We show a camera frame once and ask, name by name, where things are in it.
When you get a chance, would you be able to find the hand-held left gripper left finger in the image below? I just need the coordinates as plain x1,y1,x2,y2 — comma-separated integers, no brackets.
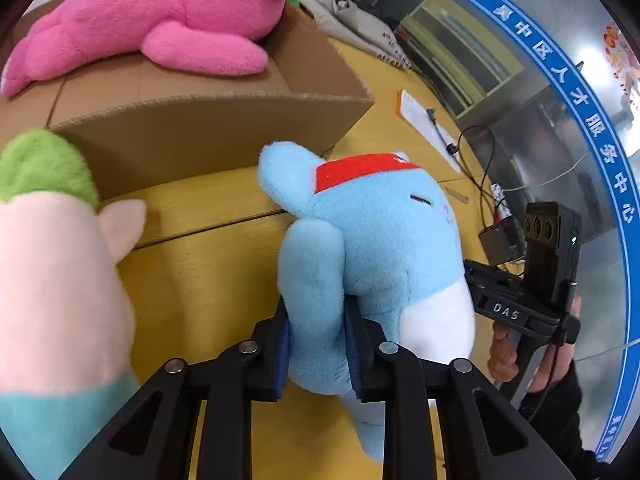
57,302,292,480

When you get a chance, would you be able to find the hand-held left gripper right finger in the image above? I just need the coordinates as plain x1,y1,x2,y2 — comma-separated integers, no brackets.
344,307,576,480

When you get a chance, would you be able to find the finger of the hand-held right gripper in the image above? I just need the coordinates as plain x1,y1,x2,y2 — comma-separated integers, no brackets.
463,259,526,291

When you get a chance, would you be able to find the blue white plush toy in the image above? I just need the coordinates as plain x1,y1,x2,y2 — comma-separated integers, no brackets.
257,141,476,463

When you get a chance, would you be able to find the brown cardboard box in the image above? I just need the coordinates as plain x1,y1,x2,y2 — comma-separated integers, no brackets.
0,0,376,203

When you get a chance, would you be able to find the person's right forearm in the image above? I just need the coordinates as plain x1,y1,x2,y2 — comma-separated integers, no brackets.
517,360,613,480

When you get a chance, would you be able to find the person's right hand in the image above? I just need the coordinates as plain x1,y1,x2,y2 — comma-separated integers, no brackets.
487,294,583,395

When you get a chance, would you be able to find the black power adapter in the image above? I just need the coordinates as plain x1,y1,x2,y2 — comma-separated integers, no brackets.
479,225,525,267

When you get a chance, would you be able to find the white red connector plug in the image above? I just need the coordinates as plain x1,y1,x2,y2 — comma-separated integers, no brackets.
491,184,512,222

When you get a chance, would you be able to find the white paper with orange edge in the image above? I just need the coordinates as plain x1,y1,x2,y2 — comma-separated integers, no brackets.
394,89,463,175

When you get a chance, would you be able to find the blue window banner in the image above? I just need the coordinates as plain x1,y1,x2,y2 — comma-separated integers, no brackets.
412,0,640,466

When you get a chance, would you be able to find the red orange window sticker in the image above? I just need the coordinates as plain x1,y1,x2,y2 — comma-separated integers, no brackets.
602,22,640,111

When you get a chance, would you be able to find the green-haired pink teal plush doll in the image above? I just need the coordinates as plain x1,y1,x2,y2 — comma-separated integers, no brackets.
0,129,148,480

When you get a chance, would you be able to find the pink plush toy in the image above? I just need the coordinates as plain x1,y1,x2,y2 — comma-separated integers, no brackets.
0,0,301,98

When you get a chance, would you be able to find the long black cable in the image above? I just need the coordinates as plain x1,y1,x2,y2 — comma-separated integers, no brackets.
457,126,506,241

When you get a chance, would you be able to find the short black cable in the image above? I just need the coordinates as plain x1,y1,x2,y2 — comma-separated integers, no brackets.
425,107,458,157

